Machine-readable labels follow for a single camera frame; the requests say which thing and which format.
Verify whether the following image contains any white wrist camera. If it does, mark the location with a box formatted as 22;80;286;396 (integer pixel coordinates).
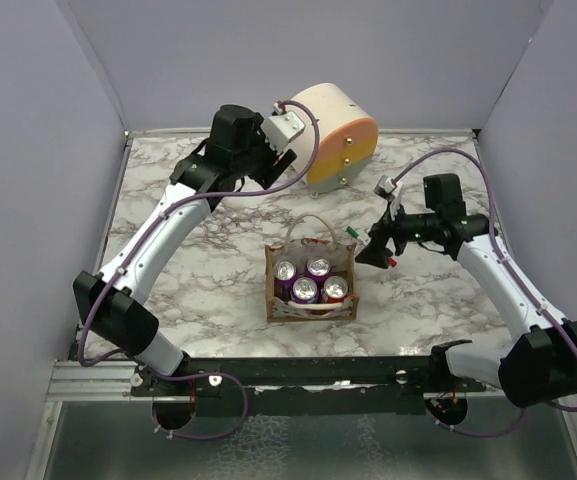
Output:
374;175;404;219
260;111;305;153

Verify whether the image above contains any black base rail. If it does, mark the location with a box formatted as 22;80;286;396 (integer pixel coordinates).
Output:
131;355;485;417

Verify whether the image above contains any purple soda can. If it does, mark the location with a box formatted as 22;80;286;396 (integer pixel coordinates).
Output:
273;260;298;301
290;276;320;304
305;255;332;285

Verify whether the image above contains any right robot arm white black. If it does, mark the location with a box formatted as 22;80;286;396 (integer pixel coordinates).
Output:
355;174;577;408

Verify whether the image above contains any green capped marker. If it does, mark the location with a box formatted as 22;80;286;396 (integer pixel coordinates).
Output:
346;226;360;239

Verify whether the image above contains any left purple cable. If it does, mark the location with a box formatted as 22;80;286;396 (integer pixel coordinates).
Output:
77;99;320;441

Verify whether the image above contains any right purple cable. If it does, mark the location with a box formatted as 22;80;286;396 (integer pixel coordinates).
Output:
390;147;577;438

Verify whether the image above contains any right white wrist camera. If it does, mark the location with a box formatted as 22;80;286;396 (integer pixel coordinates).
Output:
374;175;404;219

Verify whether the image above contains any red soda can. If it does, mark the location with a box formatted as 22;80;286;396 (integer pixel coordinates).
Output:
320;275;349;304

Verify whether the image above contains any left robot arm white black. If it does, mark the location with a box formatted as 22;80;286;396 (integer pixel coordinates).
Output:
73;105;305;395

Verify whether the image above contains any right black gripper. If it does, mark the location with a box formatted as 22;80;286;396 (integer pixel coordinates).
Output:
355;199;439;268

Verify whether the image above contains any purple cable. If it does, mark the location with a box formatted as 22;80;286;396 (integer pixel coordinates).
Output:
77;99;320;441
390;147;577;438

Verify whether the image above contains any round pastel drawer cabinet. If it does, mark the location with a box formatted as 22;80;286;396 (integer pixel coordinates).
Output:
292;83;379;196

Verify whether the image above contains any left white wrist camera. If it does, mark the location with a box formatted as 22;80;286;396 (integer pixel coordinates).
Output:
260;111;305;153

